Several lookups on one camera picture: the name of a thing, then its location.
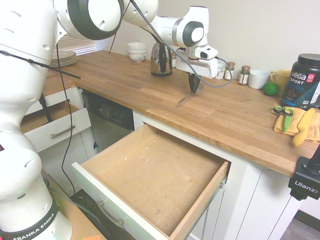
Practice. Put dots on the stack of white bowls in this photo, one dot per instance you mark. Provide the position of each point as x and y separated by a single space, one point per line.
136 51

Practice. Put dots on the stainless steel dishwasher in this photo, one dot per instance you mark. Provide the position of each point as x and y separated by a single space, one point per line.
107 122

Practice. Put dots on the yellow knife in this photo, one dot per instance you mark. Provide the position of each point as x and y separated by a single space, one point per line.
303 127

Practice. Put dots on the black box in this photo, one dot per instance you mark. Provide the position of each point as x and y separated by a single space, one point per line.
85 202

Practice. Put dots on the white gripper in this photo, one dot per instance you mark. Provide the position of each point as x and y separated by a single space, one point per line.
200 67

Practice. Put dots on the brown spice jar copper lid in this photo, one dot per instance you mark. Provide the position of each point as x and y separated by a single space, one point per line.
243 76

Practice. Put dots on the green lime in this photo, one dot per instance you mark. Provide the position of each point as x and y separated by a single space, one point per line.
270 89

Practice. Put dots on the silver metal fork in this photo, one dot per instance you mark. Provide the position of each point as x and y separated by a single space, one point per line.
186 97

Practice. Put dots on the wooden window blinds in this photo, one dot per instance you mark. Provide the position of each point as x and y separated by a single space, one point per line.
82 46

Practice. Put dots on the white kitchen cabinet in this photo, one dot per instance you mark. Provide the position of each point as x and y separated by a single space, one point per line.
250 200

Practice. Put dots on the small white labelled cup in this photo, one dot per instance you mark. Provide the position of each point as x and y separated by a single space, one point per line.
222 72

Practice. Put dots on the stack of beige plates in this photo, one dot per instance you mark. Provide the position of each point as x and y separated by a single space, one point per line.
67 59

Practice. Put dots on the white ceramic cup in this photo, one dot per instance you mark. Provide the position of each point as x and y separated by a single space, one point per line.
258 80

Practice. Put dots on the black Vega protein tub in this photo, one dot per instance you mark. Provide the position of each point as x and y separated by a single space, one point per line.
300 82

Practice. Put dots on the yellow mug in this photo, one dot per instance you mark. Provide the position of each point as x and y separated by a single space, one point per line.
281 78

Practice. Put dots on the large open wooden drawer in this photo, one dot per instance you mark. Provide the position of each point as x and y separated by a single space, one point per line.
155 180

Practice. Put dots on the orange sticky note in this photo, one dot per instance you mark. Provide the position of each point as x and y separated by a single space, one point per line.
91 237

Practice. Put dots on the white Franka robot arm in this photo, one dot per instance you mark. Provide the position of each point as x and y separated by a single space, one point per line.
30 100

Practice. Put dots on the small open white drawer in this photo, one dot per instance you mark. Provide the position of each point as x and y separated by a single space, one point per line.
60 125

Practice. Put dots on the small spice jar brown lid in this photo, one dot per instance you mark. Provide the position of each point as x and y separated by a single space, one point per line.
174 61

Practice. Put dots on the black Ulanzi camera mount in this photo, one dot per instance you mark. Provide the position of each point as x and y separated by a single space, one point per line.
303 180

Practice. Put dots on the yellow folded cloth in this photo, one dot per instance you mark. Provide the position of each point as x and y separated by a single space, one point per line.
310 130

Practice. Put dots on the green spice jar copper lid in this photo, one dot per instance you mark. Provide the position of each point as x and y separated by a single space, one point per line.
230 72

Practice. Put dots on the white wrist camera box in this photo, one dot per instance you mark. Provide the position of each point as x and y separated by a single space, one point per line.
207 52

